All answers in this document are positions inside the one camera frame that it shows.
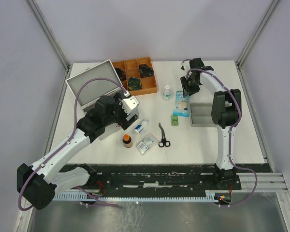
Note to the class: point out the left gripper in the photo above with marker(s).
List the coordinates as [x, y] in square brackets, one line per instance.
[124, 123]

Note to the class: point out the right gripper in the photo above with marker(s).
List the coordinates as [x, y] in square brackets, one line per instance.
[186, 89]

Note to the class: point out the blue cotton swab bag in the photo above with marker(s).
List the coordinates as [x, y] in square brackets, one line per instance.
[181, 105]

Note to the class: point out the grey plastic divider tray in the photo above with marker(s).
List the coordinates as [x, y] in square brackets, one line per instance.
[200, 114]

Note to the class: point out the small green box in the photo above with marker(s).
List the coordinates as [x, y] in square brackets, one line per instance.
[174, 120]

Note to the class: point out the black handled bandage scissors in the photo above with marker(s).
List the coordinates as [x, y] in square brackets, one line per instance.
[163, 142]

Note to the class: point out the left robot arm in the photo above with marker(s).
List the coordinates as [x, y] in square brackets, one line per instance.
[40, 182]

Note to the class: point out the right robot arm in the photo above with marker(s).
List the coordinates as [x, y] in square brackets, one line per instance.
[226, 112]

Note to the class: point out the white blue bandage roll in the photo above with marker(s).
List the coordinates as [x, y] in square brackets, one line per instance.
[141, 126]

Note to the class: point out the brown bottle orange cap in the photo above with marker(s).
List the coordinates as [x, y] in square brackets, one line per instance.
[127, 141]

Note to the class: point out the clear bottle white cap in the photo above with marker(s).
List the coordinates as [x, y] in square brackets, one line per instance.
[166, 93]

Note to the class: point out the alcohol wipe packets bag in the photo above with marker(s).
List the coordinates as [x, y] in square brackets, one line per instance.
[146, 144]

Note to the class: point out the grey metal first aid box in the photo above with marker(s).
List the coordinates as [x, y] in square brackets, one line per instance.
[98, 91]

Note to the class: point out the wooden compartment tray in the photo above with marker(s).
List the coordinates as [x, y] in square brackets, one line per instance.
[137, 75]

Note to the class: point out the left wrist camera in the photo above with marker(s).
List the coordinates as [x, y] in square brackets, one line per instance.
[129, 103]

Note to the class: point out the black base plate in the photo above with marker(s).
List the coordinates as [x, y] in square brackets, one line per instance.
[147, 181]

